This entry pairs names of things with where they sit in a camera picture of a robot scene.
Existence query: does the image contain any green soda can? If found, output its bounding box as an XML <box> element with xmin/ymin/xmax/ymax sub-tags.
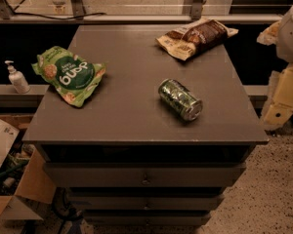
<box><xmin>158</xmin><ymin>79</ymin><xmax>203</xmax><ymax>121</ymax></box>

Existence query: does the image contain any white pump dispenser bottle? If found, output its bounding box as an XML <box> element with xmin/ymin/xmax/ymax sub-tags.
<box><xmin>5</xmin><ymin>60</ymin><xmax>30</xmax><ymax>94</ymax></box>

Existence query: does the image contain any drawer with knob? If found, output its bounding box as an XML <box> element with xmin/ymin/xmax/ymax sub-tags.
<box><xmin>84</xmin><ymin>211</ymin><xmax>211</xmax><ymax>226</ymax></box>
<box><xmin>68</xmin><ymin>194</ymin><xmax>224</xmax><ymax>211</ymax></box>
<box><xmin>44</xmin><ymin>163</ymin><xmax>246</xmax><ymax>188</ymax></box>

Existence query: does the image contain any dark grey drawer cabinet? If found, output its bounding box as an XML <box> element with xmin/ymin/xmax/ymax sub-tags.
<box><xmin>21</xmin><ymin>23</ymin><xmax>271</xmax><ymax>227</ymax></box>

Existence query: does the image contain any black cable on ledge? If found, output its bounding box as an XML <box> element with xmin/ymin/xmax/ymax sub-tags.
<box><xmin>0</xmin><ymin>11</ymin><xmax>107</xmax><ymax>20</ymax></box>

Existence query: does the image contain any brown chip bag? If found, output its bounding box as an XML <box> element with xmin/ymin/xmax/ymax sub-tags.
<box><xmin>156</xmin><ymin>18</ymin><xmax>238</xmax><ymax>60</ymax></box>

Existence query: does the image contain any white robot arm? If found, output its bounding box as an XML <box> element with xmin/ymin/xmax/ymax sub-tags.
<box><xmin>257</xmin><ymin>5</ymin><xmax>293</xmax><ymax>131</ymax></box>

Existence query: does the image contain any bottom drawer with knob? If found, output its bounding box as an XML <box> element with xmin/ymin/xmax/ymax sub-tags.
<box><xmin>84</xmin><ymin>211</ymin><xmax>211</xmax><ymax>226</ymax></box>

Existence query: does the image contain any green rice chip bag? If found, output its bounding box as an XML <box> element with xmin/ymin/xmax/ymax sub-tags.
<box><xmin>32</xmin><ymin>46</ymin><xmax>106</xmax><ymax>107</ymax></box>

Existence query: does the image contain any top drawer with knob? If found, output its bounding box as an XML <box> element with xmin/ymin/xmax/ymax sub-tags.
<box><xmin>44</xmin><ymin>163</ymin><xmax>246</xmax><ymax>188</ymax></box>

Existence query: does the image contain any open cardboard box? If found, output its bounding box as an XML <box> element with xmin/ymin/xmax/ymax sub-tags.
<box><xmin>0</xmin><ymin>115</ymin><xmax>56</xmax><ymax>220</ymax></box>

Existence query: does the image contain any middle drawer with knob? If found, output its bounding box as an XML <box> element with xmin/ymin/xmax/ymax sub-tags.
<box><xmin>68</xmin><ymin>194</ymin><xmax>224</xmax><ymax>211</ymax></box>

